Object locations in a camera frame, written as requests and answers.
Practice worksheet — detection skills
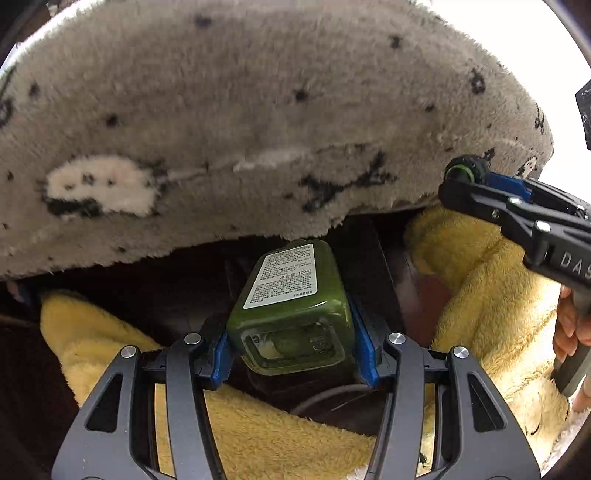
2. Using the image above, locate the grey printed fleece blanket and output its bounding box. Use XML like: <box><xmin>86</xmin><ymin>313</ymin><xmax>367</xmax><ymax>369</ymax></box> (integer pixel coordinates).
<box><xmin>0</xmin><ymin>0</ymin><xmax>555</xmax><ymax>282</ymax></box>

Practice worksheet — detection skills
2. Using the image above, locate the yellow fleece cloth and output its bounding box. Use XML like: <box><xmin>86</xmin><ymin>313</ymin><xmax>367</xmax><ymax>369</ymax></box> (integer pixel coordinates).
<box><xmin>39</xmin><ymin>203</ymin><xmax>571</xmax><ymax>480</ymax></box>

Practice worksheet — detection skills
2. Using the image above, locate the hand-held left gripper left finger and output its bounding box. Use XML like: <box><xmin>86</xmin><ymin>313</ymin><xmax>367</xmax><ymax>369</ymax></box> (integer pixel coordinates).
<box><xmin>52</xmin><ymin>318</ymin><xmax>232</xmax><ymax>480</ymax></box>

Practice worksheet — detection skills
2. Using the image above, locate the person's right hand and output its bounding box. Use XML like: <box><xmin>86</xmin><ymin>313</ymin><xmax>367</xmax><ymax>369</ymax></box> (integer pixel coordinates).
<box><xmin>553</xmin><ymin>285</ymin><xmax>591</xmax><ymax>365</ymax></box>

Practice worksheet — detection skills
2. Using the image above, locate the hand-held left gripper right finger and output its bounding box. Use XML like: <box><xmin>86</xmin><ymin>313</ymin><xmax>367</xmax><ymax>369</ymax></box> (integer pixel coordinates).
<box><xmin>344</xmin><ymin>295</ymin><xmax>541</xmax><ymax>480</ymax></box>

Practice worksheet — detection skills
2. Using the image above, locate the black cap with green ring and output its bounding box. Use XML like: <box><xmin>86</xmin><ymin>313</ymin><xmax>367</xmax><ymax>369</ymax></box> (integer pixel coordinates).
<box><xmin>444</xmin><ymin>156</ymin><xmax>491</xmax><ymax>186</ymax></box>

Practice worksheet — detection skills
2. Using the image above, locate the green square bottle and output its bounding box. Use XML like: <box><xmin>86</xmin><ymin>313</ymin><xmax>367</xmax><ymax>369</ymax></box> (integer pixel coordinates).
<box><xmin>226</xmin><ymin>239</ymin><xmax>356</xmax><ymax>376</ymax></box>

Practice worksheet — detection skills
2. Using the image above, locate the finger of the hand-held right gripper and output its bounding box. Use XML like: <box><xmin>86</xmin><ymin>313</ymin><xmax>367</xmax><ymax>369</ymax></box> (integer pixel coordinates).
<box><xmin>438</xmin><ymin>181</ymin><xmax>578</xmax><ymax>245</ymax></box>
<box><xmin>487</xmin><ymin>172</ymin><xmax>591</xmax><ymax>220</ymax></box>

